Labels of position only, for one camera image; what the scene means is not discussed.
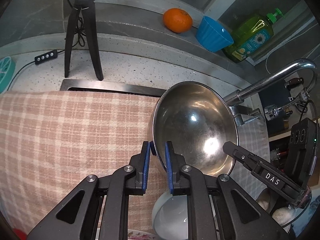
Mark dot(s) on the grey checked cloth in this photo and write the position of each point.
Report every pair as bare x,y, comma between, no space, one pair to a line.
252,140

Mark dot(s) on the orange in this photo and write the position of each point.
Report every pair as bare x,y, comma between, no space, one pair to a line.
178,20

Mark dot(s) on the green dish soap bottle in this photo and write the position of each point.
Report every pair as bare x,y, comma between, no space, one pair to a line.
252,35

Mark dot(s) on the white shelf unit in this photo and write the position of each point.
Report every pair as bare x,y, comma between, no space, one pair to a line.
277,135

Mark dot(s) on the small white bowl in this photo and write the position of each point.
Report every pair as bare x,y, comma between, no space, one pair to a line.
172,217

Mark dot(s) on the dark utensil rack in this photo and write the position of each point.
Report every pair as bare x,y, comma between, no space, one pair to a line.
275,97

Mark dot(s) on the beige checked cloth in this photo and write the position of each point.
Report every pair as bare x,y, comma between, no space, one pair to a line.
62,135

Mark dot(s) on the stainless steel bowl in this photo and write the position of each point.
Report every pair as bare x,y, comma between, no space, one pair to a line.
195,130

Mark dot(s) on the chrome faucet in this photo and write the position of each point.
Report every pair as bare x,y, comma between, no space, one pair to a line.
262,85

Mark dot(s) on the blue ribbed cup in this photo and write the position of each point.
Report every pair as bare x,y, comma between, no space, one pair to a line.
212,33

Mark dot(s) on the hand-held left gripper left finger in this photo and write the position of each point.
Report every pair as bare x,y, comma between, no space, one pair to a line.
147,170

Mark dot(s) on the large floral plate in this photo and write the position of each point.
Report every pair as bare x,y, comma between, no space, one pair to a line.
142,236

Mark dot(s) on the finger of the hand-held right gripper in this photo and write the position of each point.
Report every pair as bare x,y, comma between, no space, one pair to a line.
240,155

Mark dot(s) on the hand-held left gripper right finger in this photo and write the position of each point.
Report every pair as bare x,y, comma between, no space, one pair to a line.
169,170

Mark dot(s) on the teal round power strip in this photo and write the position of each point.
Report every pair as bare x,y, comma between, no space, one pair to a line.
6,72

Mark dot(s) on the black inline remote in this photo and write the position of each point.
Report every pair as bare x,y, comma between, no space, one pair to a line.
46,57

